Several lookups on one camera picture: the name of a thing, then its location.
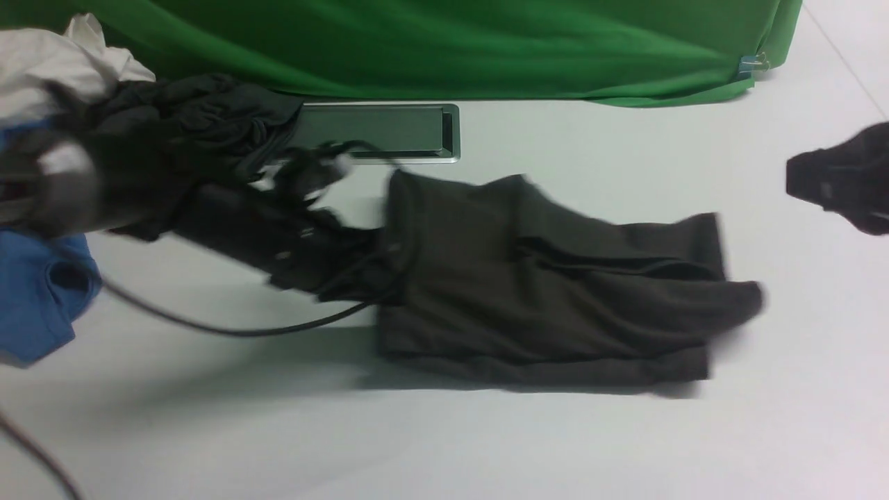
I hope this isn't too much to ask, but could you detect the dark teal crumpled shirt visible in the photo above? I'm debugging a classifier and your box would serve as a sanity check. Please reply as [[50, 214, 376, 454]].
[[87, 74, 305, 183]]

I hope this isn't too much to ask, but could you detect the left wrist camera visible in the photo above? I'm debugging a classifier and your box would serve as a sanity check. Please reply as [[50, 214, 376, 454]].
[[251, 142, 354, 208]]

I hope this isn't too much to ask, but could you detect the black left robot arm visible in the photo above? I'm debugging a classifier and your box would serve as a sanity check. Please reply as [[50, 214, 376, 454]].
[[2, 128, 404, 303]]

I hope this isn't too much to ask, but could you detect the white crumpled shirt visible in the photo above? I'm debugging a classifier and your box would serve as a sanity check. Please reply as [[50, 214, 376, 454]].
[[1, 13, 156, 126]]

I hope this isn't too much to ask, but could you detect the dark gray long-sleeve shirt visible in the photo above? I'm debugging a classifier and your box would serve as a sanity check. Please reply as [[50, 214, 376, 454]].
[[376, 173, 764, 389]]

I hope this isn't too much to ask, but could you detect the green backdrop cloth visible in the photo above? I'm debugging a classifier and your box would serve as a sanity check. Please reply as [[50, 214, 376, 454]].
[[2, 1, 802, 108]]

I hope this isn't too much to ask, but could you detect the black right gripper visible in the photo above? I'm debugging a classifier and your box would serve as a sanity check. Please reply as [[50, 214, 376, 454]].
[[786, 122, 888, 236]]

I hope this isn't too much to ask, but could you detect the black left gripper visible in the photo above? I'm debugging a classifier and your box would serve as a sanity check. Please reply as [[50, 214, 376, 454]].
[[269, 209, 398, 303]]

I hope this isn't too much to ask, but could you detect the blue t-shirt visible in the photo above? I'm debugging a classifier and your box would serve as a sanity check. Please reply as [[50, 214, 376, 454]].
[[1, 119, 102, 368]]

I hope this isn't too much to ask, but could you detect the blue binder clip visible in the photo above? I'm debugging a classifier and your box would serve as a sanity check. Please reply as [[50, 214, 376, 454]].
[[736, 51, 771, 80]]

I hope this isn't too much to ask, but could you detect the black left camera cable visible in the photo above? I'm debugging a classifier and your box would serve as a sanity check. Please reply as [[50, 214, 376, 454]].
[[0, 139, 410, 500]]

